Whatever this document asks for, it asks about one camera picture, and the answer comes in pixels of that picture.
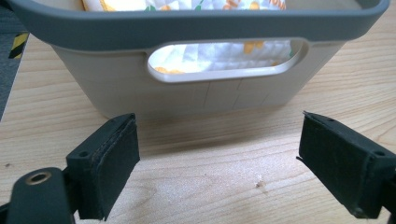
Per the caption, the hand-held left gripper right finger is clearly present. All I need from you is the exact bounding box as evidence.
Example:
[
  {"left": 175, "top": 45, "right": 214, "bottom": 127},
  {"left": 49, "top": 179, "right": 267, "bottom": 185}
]
[{"left": 295, "top": 110, "right": 396, "bottom": 219}]

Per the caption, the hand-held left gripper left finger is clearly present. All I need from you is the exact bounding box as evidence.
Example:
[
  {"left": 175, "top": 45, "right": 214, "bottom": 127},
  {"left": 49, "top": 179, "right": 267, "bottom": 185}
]
[{"left": 65, "top": 112, "right": 141, "bottom": 221}]

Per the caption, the beige basket with grey rim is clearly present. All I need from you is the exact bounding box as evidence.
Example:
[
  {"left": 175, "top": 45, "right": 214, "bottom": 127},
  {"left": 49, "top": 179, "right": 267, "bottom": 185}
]
[{"left": 5, "top": 0, "right": 390, "bottom": 119}]

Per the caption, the yellow and black striped tape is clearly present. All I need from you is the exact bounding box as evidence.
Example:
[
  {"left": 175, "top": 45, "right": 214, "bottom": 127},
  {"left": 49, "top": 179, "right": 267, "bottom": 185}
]
[{"left": 7, "top": 32, "right": 30, "bottom": 60}]

